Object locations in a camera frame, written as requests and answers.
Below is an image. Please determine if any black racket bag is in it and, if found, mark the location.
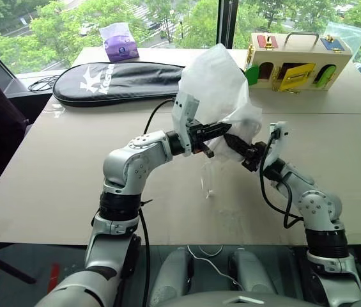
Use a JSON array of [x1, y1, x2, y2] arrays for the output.
[[52, 61, 187, 108]]

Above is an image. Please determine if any silver robot leg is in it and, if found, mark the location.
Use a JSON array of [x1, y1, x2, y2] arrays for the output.
[[150, 248, 194, 307], [229, 248, 279, 295]]

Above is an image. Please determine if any thin white cable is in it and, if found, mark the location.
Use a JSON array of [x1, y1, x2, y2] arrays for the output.
[[186, 244, 248, 285]]

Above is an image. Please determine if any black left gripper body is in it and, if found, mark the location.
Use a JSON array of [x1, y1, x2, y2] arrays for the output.
[[187, 120, 213, 155]]

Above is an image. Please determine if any clear zip plastic bag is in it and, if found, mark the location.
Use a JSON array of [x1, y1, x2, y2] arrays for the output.
[[322, 20, 361, 63]]

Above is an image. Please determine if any silver left robot leg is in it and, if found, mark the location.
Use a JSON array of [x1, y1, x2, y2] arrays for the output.
[[150, 248, 194, 307]]

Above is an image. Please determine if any purple tissue pack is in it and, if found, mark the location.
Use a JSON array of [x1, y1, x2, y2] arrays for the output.
[[98, 22, 141, 63]]

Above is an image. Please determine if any wooden lock box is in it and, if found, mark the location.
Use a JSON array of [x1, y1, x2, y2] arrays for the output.
[[245, 31, 353, 93]]

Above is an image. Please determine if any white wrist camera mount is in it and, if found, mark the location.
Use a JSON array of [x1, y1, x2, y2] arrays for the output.
[[171, 90, 201, 157], [268, 120, 290, 169]]

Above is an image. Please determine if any thin black cable coil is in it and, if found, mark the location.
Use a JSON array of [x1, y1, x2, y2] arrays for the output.
[[27, 75, 60, 93]]

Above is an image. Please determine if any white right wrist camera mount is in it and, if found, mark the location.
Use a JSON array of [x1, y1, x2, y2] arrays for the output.
[[268, 120, 290, 169]]

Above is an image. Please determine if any dark window pillar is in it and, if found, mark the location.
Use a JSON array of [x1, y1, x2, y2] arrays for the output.
[[217, 0, 240, 51]]

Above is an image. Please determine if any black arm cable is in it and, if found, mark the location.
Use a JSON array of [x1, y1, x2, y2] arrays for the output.
[[259, 129, 305, 230], [137, 98, 178, 307]]

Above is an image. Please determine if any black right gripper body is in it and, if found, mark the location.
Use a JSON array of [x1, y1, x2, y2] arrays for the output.
[[241, 143, 267, 173]]

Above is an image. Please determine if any silver right robot leg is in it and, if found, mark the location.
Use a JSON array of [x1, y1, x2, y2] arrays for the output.
[[229, 248, 279, 295]]

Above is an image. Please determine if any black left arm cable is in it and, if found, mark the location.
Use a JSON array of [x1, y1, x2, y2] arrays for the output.
[[137, 98, 178, 307]]

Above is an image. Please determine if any black table frame bar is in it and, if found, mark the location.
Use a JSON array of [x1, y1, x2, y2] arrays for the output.
[[0, 242, 38, 285]]

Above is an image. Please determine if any white translucent drawstring bag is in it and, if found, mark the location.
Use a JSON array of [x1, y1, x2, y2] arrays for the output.
[[172, 43, 264, 202]]

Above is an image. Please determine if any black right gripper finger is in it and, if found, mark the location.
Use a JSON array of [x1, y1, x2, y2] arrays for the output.
[[224, 134, 250, 151], [227, 143, 247, 159]]

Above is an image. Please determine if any grey robot torso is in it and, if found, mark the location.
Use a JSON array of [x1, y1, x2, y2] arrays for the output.
[[180, 290, 323, 307]]

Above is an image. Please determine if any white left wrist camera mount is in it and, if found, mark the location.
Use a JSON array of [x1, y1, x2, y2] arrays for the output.
[[171, 90, 201, 157]]

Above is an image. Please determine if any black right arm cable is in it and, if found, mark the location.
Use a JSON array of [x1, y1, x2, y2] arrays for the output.
[[259, 129, 305, 230]]

